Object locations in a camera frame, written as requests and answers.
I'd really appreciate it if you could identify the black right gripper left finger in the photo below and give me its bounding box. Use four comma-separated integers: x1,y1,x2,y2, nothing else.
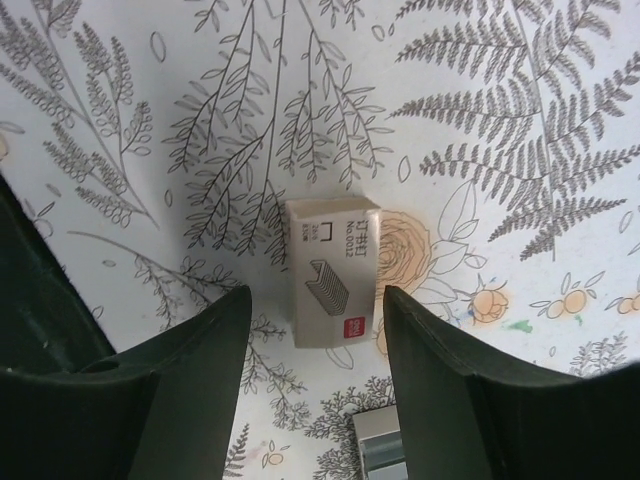
1,286,252,479

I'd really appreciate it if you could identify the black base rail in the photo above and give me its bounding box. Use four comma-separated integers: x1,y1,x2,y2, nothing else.
1,180,115,375

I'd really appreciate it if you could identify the floral patterned table mat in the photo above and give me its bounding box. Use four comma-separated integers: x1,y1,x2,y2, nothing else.
1,1,639,479

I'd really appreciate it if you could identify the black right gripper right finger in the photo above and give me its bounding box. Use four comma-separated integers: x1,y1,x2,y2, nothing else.
383,286,639,479

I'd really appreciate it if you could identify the small staple box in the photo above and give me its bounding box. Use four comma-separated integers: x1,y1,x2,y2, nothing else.
286,196,381,349

